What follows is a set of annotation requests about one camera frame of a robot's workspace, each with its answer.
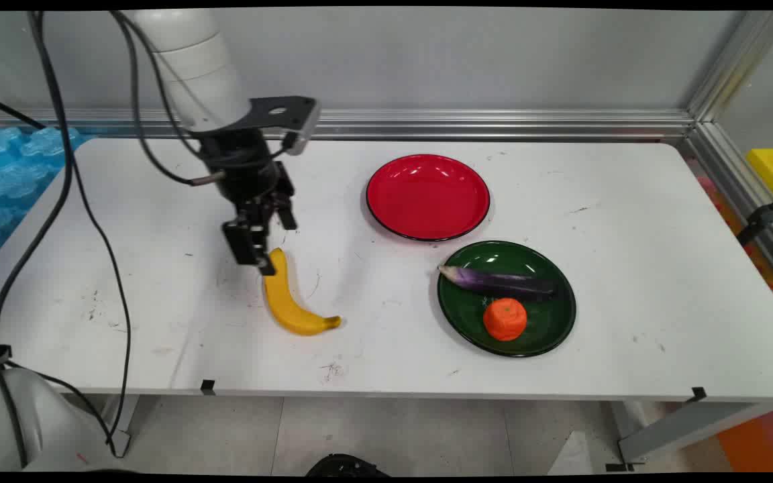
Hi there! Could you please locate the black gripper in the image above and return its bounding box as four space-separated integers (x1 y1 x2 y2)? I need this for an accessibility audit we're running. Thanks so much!
199 126 299 276

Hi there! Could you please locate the purple eggplant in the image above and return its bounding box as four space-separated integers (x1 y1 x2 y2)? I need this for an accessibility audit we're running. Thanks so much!
437 264 558 300

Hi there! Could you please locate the yellow banana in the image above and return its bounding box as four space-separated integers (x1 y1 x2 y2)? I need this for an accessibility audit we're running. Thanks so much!
262 248 342 337

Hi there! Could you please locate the red round plate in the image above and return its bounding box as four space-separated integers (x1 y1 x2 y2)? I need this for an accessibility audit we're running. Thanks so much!
365 154 492 243

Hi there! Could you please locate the white table leg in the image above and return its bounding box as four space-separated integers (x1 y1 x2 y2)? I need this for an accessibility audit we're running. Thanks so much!
99 394 140 458

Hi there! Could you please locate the black round object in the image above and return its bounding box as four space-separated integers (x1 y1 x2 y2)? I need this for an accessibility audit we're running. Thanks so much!
305 453 391 478

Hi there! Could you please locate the orange mandarin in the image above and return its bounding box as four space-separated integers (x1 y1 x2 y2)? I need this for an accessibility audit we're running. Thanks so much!
482 298 529 342

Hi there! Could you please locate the blue foam mat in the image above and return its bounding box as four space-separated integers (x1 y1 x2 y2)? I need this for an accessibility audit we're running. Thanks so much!
0 125 95 270

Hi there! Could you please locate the dark green round plate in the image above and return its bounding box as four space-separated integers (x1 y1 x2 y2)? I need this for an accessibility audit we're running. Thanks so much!
436 240 578 358

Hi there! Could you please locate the grey table leg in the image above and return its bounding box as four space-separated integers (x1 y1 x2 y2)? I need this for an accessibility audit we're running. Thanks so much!
617 401 773 465

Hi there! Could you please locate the orange box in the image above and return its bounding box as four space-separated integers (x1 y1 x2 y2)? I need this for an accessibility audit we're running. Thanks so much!
715 402 773 473

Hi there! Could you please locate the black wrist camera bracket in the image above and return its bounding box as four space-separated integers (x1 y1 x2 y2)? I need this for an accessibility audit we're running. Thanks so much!
248 96 322 156

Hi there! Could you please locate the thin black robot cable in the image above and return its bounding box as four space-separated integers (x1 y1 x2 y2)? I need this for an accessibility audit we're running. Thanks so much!
71 161 134 458

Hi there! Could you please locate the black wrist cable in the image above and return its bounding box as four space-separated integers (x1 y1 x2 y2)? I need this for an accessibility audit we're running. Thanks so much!
110 10 227 187

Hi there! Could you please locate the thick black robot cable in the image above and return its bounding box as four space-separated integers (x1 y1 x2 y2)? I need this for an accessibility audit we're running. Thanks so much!
0 10 76 468

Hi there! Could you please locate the horizontal aluminium frame rail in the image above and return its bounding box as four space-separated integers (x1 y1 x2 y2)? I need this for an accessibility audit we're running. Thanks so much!
0 107 697 142

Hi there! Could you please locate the aluminium side frame rail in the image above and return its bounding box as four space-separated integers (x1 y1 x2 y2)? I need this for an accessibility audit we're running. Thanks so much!
684 121 773 299

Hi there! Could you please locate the aluminium frame post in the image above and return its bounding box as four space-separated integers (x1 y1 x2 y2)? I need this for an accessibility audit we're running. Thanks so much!
686 10 773 123

